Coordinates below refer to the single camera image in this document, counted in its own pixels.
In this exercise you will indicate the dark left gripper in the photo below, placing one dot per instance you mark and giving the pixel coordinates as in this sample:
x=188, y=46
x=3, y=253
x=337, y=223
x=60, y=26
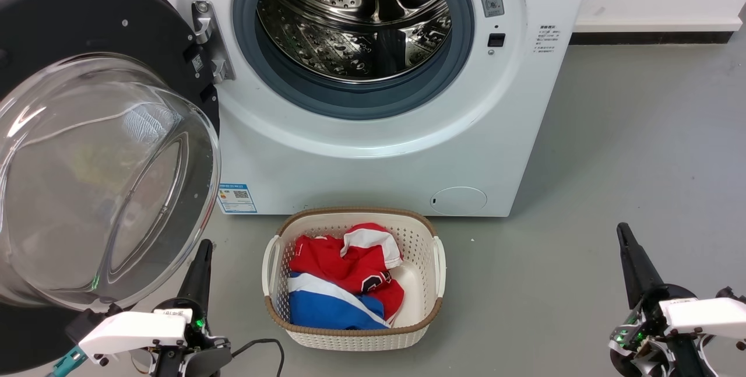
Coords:
x=201, y=356

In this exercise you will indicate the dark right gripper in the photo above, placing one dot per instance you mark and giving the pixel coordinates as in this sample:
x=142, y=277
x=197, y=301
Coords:
x=653, y=351

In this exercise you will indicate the black round glass washer door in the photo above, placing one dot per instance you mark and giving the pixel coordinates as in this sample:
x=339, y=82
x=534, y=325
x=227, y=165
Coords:
x=99, y=161

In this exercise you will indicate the white front-load washing machine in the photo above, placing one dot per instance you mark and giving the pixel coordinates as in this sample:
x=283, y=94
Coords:
x=379, y=173

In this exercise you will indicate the metal door hinge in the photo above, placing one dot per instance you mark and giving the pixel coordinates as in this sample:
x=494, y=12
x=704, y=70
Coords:
x=211, y=39

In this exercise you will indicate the blue energy label sticker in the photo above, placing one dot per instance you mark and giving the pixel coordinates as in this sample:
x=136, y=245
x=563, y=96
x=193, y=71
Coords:
x=238, y=199

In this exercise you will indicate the red white blue garment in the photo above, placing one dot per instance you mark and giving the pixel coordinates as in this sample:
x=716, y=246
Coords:
x=326, y=260

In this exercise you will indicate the round white filter cover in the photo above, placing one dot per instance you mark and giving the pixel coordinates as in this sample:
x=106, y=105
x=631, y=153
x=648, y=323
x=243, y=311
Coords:
x=460, y=200

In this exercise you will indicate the cream plastic laundry basket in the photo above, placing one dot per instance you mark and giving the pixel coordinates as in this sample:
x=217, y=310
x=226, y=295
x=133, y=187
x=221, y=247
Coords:
x=421, y=260

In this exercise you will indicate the steel washer drum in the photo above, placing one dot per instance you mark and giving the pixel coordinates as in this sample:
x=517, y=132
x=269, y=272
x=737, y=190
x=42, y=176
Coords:
x=326, y=45

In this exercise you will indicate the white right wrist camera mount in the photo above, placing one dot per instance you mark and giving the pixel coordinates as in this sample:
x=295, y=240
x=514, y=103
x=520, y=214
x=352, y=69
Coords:
x=708, y=313

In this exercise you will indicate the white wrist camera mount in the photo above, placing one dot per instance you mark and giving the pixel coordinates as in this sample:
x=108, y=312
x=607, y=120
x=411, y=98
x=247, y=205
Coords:
x=708, y=313
x=131, y=330

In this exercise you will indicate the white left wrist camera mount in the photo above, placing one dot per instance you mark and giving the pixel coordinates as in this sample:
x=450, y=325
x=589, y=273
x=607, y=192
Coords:
x=131, y=330

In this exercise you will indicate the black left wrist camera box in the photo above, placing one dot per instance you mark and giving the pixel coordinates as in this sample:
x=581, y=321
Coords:
x=87, y=324

